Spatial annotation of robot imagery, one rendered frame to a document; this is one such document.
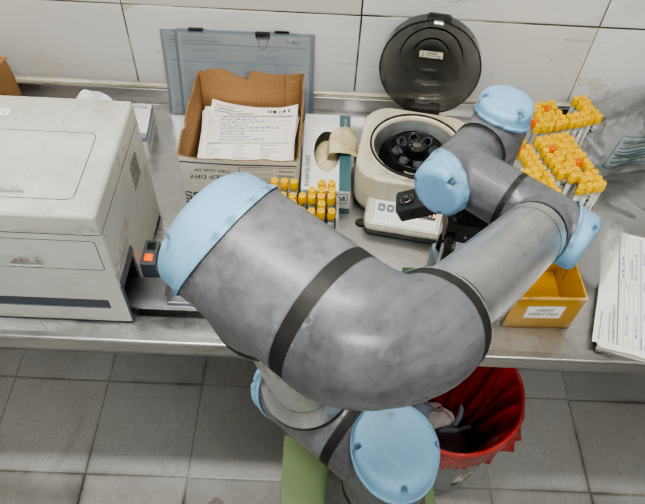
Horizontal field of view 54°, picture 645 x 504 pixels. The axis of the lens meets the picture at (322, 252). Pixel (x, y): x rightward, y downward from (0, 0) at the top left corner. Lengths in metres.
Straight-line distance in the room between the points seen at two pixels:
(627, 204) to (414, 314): 1.16
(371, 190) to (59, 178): 0.60
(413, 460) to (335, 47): 0.98
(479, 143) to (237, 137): 0.74
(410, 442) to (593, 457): 1.43
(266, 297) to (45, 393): 1.83
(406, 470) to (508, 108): 0.47
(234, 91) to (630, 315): 0.96
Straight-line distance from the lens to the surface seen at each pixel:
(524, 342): 1.25
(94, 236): 1.03
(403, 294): 0.44
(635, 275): 1.41
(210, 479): 2.00
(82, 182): 1.05
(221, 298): 0.46
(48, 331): 1.26
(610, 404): 2.32
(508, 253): 0.60
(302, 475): 1.03
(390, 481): 0.81
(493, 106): 0.85
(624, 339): 1.31
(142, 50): 1.58
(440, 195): 0.79
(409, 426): 0.83
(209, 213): 0.47
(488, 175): 0.78
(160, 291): 1.21
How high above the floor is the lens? 1.89
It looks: 52 degrees down
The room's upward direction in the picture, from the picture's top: 4 degrees clockwise
